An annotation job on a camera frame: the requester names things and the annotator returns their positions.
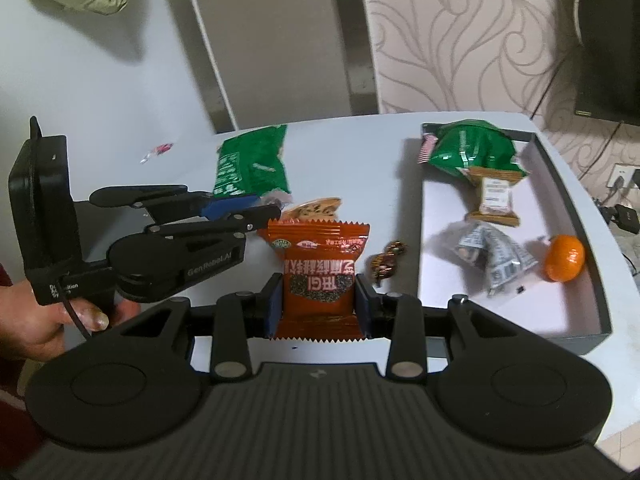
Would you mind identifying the small colourful candy packet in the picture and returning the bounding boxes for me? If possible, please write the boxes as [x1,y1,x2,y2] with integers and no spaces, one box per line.
[140,142,176,164]

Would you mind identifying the brown wrapped candy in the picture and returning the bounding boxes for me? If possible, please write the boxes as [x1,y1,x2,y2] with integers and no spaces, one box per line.
[369,240,409,287]

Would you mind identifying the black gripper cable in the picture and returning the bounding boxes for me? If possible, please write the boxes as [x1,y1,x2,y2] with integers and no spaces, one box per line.
[56,280,96,343]

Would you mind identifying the brown white cracker packet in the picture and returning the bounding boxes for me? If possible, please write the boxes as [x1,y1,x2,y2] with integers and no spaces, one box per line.
[466,165,522,227]

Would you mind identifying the white wall socket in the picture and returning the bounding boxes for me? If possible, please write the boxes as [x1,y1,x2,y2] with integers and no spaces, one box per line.
[606,162,640,192]

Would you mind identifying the mandarin orange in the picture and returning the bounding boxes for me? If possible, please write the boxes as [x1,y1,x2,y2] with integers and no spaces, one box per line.
[543,234,587,282]

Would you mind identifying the green snack bag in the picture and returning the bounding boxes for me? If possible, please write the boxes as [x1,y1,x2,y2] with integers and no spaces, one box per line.
[212,125,292,200]
[416,119,532,180]

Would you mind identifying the thin black wall cable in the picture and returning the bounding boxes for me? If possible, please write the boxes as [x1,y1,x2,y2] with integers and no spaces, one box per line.
[529,80,553,120]

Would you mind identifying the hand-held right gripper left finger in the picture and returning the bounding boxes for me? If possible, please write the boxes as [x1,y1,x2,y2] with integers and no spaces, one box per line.
[115,274,284,382]

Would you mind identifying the person's left forearm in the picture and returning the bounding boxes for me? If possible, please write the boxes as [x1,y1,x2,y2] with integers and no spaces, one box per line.
[0,260,51,466]

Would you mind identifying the black television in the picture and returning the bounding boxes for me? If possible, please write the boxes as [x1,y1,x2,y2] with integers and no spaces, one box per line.
[571,0,640,126]

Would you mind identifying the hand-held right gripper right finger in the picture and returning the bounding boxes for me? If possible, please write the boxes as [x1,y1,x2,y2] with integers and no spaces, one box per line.
[352,280,532,381]

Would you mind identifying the grey box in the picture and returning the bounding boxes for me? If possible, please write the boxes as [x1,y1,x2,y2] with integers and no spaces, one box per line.
[416,121,614,357]

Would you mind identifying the beige biscuit packet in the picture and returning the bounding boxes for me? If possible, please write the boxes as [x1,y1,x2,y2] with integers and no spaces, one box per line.
[286,197,344,224]

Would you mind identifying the small black box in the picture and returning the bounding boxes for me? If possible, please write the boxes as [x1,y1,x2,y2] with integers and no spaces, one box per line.
[601,203,640,234]

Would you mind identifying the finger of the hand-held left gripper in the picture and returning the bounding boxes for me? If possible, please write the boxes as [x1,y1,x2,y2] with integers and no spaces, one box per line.
[145,203,282,237]
[89,185,262,223]

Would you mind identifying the black television cable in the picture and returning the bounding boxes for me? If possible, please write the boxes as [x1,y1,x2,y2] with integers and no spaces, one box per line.
[577,120,627,182]

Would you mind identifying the person's left hand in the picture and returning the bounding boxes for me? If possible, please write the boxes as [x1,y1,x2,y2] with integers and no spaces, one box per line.
[0,279,142,362]

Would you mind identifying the orange-red snack packet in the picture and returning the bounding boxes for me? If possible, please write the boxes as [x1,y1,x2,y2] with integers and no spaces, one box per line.
[266,219,372,343]

